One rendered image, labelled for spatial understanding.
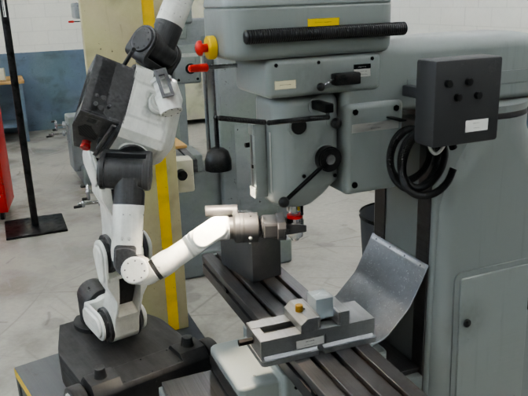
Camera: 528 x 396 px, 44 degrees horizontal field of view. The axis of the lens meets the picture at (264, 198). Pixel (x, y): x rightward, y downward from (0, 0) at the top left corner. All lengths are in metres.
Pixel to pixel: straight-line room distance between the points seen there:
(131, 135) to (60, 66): 8.80
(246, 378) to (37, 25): 9.12
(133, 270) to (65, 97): 8.99
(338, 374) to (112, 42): 2.20
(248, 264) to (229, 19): 0.94
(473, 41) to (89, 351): 1.80
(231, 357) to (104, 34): 1.91
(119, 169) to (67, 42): 8.87
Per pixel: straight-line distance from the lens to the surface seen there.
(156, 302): 3.80
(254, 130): 1.77
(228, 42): 1.64
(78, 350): 2.73
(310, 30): 1.65
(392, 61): 1.84
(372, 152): 1.83
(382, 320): 2.07
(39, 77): 10.69
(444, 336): 2.11
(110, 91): 1.96
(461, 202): 1.97
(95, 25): 3.39
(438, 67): 1.60
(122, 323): 2.57
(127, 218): 1.87
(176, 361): 2.52
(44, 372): 2.97
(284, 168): 1.75
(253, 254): 2.22
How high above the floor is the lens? 1.88
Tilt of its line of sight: 17 degrees down
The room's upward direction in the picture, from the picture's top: 2 degrees counter-clockwise
